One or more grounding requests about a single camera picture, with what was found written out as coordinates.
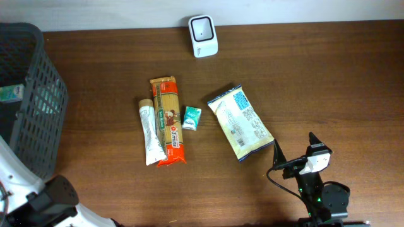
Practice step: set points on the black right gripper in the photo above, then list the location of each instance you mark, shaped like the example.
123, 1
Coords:
279, 158

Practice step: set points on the white tube with tan cap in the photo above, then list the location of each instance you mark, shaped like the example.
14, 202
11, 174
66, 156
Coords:
153, 148

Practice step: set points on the green packet in basket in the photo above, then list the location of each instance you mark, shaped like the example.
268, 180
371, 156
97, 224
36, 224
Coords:
12, 93

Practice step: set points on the orange spaghetti packet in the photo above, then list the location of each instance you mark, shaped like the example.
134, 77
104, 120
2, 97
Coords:
168, 119

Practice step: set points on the white barcode scanner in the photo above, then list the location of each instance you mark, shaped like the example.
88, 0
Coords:
203, 36

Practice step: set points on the dark grey plastic basket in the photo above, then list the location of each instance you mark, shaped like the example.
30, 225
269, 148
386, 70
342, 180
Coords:
32, 126

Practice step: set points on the yellow white snack bag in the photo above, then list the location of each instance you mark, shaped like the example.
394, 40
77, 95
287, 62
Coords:
240, 123

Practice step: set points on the small green tissue pack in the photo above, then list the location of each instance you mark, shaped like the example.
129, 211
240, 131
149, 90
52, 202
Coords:
191, 118

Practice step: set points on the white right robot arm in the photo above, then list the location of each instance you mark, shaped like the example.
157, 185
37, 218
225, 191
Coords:
326, 202

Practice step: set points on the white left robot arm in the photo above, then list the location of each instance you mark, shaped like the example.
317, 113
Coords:
27, 200

